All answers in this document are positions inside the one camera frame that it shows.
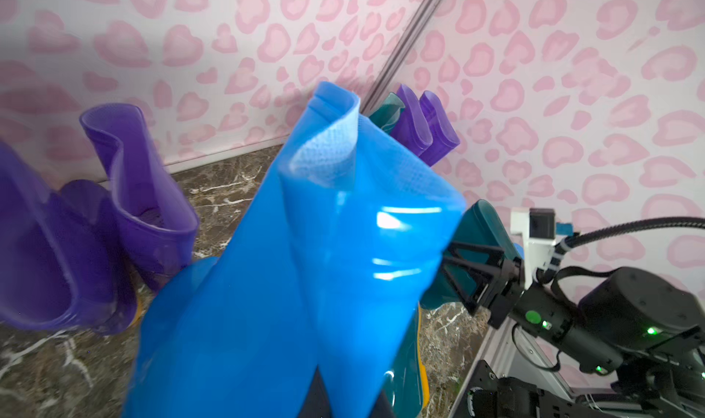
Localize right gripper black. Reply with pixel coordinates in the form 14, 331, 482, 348
440, 241, 625, 374

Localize teal rain boot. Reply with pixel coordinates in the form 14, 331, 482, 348
420, 199, 523, 310
369, 93, 405, 134

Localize purple rain boot small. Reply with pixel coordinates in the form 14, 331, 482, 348
420, 90, 460, 166
390, 85, 433, 156

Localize large teal boot yellow sole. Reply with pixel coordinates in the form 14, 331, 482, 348
384, 305, 431, 418

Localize blue rain boot yellow sole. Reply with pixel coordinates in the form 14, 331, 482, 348
123, 82, 466, 417

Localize large purple boot back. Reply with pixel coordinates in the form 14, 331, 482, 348
80, 103, 199, 292

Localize large purple boot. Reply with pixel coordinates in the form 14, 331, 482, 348
1, 144, 139, 335
80, 103, 199, 292

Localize large purple boot front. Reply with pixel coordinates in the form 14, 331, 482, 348
1, 144, 139, 335

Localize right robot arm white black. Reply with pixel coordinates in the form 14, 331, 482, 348
438, 242, 704, 417

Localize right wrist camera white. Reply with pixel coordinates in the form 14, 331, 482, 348
510, 208, 575, 289

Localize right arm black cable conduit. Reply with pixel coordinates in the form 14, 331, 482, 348
536, 216, 705, 287

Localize right aluminium frame post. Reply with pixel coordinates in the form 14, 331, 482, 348
361, 0, 444, 115

